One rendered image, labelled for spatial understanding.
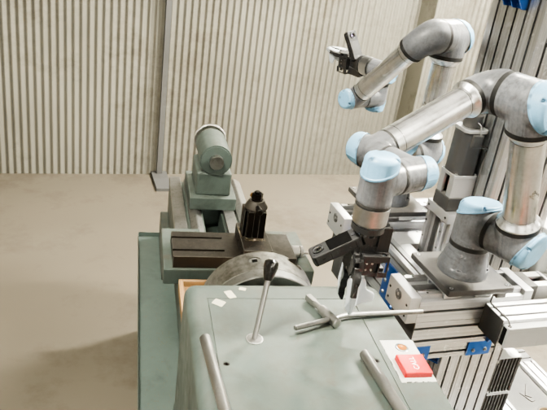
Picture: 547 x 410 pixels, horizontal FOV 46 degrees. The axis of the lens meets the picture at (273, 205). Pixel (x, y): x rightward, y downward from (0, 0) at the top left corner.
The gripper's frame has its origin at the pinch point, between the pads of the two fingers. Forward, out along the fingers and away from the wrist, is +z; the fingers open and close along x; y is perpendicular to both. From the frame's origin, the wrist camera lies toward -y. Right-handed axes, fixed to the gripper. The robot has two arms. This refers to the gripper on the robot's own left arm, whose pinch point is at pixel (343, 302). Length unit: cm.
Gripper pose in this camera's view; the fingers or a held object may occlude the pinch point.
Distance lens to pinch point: 145.1
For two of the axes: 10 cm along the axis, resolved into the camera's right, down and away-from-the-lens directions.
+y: 9.7, 0.3, 2.2
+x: -1.9, -4.4, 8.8
